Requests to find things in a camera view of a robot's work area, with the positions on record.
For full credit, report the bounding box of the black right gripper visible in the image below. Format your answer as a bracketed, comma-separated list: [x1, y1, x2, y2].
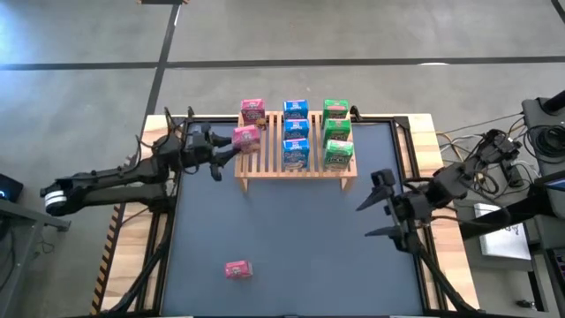
[356, 169, 436, 254]

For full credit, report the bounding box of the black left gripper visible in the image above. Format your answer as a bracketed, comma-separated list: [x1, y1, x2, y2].
[183, 123, 242, 182]

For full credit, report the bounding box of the pink cereal box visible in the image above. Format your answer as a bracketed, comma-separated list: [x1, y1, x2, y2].
[231, 125, 262, 155]
[240, 98, 267, 126]
[223, 259, 255, 281]

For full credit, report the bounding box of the blue Rice Krispies cereal box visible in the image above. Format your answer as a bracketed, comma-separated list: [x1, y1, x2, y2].
[282, 137, 312, 171]
[282, 99, 310, 120]
[282, 117, 311, 140]

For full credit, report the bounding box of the green Apple Jacks cereal box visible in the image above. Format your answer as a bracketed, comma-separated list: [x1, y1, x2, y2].
[323, 139, 355, 171]
[321, 117, 353, 145]
[321, 98, 350, 120]

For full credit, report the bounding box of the wooden slatted shelf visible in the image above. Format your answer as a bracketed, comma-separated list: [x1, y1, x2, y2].
[233, 110, 358, 193]

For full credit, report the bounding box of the white board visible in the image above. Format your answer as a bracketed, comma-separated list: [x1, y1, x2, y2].
[474, 202, 533, 261]

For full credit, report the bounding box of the black metal bar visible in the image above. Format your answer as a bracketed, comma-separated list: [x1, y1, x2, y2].
[458, 185, 565, 242]

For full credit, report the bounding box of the black power adapter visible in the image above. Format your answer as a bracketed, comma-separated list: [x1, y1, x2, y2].
[501, 158, 526, 189]

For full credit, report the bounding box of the yellow black hazard tape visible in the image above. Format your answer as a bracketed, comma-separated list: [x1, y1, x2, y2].
[90, 193, 123, 315]

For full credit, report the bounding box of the grey cabinet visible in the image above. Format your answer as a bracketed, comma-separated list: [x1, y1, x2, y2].
[529, 246, 565, 318]

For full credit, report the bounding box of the grey equipment cart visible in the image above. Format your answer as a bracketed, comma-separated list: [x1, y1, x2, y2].
[520, 90, 565, 178]

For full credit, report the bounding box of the grey metal stand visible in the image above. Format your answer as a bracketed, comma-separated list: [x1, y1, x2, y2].
[0, 198, 72, 318]

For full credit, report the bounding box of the black device with blue light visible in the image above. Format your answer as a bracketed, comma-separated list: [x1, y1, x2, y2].
[0, 173, 24, 203]

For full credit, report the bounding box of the black floor cable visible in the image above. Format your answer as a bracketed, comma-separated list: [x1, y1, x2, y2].
[434, 112, 526, 138]

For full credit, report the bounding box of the coiled black cable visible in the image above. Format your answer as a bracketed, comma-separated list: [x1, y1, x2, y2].
[527, 124, 565, 155]

